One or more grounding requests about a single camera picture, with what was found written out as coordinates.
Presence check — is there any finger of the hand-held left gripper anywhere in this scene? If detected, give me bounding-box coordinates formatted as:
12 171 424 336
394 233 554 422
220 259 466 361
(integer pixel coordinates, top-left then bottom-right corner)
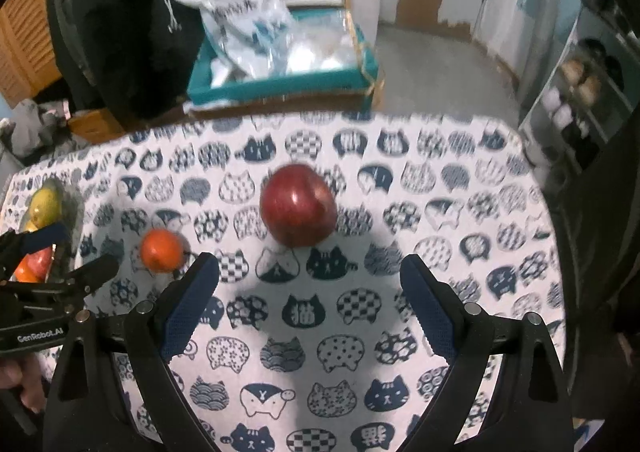
0 222 71 279
62 254 121 295

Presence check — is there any cat print tablecloth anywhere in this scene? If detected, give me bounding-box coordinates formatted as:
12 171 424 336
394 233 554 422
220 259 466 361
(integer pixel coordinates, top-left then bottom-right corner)
0 112 568 452

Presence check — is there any dark hanging clothing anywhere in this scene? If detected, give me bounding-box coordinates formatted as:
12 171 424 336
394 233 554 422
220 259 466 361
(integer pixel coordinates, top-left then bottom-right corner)
47 0 211 120

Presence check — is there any wooden louvred cabinet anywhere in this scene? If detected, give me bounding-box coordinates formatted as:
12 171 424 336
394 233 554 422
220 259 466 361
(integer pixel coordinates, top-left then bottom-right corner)
0 0 63 108

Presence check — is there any red apple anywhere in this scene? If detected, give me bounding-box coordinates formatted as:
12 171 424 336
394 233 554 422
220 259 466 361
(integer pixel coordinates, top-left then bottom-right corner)
22 246 56 279
260 163 338 249

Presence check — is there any grey sweatshirt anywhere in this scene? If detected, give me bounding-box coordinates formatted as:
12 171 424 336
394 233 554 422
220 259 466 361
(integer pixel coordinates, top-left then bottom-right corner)
0 99 71 168

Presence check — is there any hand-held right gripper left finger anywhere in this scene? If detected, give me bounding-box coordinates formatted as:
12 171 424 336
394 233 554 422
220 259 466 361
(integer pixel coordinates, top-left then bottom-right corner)
44 253 222 452

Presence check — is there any row of shoes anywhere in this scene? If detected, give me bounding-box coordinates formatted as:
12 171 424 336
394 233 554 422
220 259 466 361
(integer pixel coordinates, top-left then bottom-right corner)
530 37 631 173

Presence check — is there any person's left hand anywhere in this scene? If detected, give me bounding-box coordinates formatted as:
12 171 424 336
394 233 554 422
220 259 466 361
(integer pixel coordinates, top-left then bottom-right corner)
0 351 52 414

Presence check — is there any metal shoe rack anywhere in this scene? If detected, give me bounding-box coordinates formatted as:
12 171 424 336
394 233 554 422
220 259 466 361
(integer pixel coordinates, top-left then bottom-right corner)
517 0 640 203

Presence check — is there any clear plastic bag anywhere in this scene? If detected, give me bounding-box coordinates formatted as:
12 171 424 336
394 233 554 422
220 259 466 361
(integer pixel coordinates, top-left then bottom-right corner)
280 27 362 79

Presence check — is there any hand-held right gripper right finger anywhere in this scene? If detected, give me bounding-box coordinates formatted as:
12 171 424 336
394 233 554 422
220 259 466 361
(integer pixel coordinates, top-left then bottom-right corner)
399 253 574 452

